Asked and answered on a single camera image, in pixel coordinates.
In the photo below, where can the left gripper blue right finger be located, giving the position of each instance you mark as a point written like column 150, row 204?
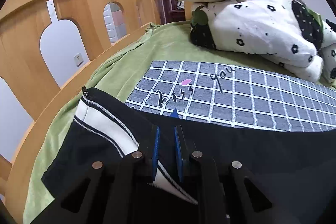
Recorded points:
column 183, row 149

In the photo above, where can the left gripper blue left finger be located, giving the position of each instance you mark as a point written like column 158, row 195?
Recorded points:
column 150, row 149

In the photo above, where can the black pants with white stripe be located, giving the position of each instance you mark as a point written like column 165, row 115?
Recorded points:
column 98, row 175

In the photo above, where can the grey checked bed sheet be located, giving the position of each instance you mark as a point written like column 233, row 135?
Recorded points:
column 234, row 96

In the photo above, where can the green bed blanket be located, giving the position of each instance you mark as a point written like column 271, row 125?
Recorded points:
column 297, row 167

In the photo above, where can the white floral black quilt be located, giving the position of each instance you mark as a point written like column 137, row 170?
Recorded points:
column 285, row 32

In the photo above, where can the white wall socket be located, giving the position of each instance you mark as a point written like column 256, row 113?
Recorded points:
column 78, row 59

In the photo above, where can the wooden bed frame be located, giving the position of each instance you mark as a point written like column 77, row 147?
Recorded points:
column 105, row 27

